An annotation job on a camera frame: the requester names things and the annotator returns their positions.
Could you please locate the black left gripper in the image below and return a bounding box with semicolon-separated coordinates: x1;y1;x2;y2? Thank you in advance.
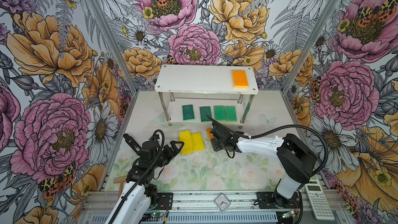
152;141;184;169

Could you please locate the orange sponge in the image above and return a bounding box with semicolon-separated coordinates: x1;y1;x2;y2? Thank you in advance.
232;70;249;89
206;128;214;140

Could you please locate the light green sponge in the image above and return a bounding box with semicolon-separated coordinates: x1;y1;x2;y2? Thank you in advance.
214;105;226;121
224;106;237;122

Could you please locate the dark green scouring sponge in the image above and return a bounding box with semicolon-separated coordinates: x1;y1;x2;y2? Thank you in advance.
200;106;211;122

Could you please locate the orange sponge front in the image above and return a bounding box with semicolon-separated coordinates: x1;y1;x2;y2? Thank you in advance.
232;70;249;89

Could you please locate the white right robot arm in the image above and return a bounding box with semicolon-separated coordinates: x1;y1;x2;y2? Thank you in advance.
210;122;317;208

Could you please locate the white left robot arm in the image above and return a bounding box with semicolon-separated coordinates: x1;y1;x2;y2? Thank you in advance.
106;140;184;224

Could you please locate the white two-tier metal shelf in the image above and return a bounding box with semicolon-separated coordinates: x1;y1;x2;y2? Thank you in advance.
154;64;259;127

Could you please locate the yellow sponge top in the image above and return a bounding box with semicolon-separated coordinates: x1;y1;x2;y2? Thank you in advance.
179;130;193;149

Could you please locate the yellow sponge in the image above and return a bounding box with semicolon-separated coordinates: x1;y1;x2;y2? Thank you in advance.
179;130;193;149
191;132;205;152
180;148;194;156

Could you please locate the yellow sponge bottom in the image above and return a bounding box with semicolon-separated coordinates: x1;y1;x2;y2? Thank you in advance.
180;148;194;156

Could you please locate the yellow sponge right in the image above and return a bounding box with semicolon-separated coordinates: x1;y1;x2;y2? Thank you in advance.
191;132;205;152

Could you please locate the small white clock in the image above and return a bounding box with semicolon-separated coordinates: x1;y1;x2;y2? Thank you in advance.
214;193;231;213

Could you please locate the white calculator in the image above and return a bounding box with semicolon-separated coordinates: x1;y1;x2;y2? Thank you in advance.
305;182;335;221

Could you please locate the black corrugated right cable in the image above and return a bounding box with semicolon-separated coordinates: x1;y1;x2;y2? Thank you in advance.
206;114;329;176

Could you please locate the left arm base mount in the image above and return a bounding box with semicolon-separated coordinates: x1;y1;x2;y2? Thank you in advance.
144;184;174;211

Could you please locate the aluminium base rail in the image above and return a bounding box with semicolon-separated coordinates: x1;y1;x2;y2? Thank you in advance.
77;190;355;224

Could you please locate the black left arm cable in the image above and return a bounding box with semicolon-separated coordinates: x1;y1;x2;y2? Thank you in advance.
107;129;165;224

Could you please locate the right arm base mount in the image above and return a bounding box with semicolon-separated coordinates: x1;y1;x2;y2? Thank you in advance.
254;191;302;209

